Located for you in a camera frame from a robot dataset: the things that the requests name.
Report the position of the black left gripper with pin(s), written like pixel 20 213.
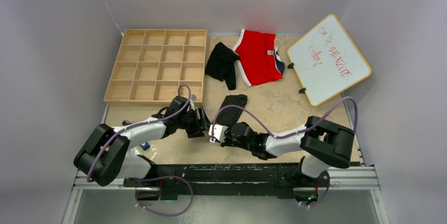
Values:
pixel 200 125

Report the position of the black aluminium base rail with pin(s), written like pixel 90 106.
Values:
pixel 280 180

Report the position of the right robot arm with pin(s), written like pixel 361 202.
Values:
pixel 327 144

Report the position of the white board with wooden frame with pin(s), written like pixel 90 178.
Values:
pixel 327 61

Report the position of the wooden compartment tray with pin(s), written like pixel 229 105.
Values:
pixel 152 65

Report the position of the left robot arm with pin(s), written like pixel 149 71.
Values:
pixel 106 154

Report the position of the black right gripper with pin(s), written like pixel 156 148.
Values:
pixel 226 143

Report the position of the black striped underwear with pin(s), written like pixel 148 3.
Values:
pixel 230 116

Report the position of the red white blue underwear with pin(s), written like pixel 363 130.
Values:
pixel 259 61

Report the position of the plain black underwear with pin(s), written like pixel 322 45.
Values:
pixel 221 65

